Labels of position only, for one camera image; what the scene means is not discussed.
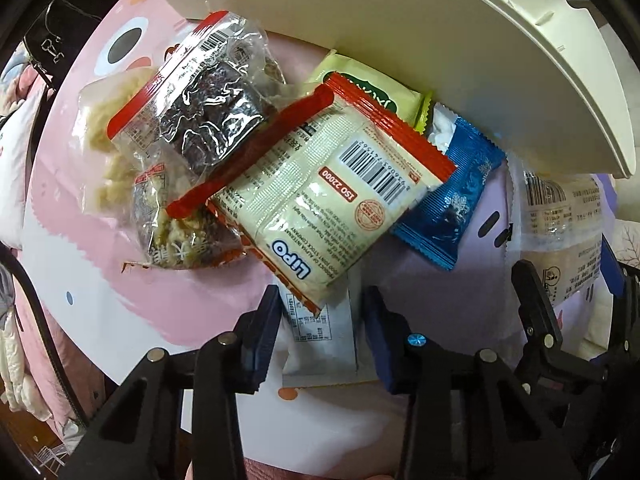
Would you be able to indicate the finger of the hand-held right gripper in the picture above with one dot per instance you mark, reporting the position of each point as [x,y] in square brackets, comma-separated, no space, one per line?
[610,270]
[537,310]

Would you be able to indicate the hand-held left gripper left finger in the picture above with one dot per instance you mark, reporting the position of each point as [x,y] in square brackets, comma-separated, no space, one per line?
[265,340]

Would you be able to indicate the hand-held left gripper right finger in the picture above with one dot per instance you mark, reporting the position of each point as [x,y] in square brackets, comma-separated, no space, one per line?
[380,340]

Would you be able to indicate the white and orange snack packet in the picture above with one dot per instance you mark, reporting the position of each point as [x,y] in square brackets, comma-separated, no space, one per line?
[325,340]

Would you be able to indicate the clear beige biscuit packet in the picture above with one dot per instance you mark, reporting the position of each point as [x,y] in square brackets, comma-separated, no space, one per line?
[560,210]

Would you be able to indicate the blue snowflake snack packet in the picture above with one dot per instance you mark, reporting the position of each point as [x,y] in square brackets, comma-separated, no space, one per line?
[450,210]

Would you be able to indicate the clear nut cluster snack pack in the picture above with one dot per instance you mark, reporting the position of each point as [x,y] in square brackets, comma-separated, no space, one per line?
[175,240]

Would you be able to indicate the cream red-edged snack packet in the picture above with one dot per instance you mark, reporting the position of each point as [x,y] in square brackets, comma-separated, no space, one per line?
[320,195]

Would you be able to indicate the clear red-edged brownie pack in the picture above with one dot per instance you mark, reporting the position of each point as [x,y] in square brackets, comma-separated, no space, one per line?
[210,110]

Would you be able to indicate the pale green snack packet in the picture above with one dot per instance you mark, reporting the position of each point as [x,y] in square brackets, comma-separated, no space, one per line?
[370,85]

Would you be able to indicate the clear bag of yellow puffs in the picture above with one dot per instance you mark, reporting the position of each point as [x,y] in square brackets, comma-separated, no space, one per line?
[100,125]

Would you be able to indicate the white plastic storage box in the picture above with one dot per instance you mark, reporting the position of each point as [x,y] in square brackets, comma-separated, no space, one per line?
[400,20]

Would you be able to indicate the white floral curtain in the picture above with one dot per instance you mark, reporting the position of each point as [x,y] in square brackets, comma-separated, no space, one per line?
[627,235]

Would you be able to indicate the pink blanket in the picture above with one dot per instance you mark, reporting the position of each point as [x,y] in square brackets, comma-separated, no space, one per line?
[75,375]

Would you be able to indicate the black handbag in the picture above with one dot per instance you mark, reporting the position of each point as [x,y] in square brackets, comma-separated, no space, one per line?
[70,20]

